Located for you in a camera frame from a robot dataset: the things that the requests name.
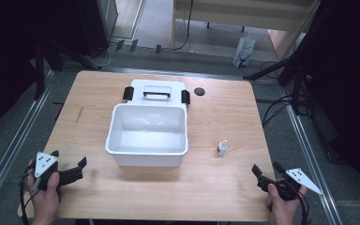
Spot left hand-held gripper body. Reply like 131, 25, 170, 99
32, 151, 84, 192

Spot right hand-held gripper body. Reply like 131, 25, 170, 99
257, 168, 323, 202

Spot small white dropper bottle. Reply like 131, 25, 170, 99
216, 140, 230, 158

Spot white plastic storage box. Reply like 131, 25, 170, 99
105, 102, 189, 168

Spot person's right hand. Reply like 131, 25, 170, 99
266, 179, 308, 225

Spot person's left hand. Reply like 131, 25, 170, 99
27, 159, 63, 225

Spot black metal stand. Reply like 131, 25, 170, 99
243, 52, 315, 116
33, 38, 103, 101

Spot white box lid black latches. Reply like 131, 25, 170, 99
122, 79, 191, 111

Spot white plastic bag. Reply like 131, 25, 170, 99
232, 33, 258, 69

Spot grey cabinet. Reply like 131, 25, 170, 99
96, 0, 120, 41

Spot beige furniture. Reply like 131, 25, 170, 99
172, 0, 323, 51

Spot metal floor rail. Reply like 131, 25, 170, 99
280, 87, 344, 225
0, 70, 56, 218

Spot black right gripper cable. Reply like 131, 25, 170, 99
294, 187, 311, 225

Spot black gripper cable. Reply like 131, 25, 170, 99
294, 187, 311, 225
19, 165, 41, 225

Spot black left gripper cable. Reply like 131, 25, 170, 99
19, 165, 41, 225

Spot black floor cables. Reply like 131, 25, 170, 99
255, 60, 310, 128

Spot white floor cable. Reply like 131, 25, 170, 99
86, 42, 116, 68

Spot black hanging cable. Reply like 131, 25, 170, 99
171, 0, 195, 52

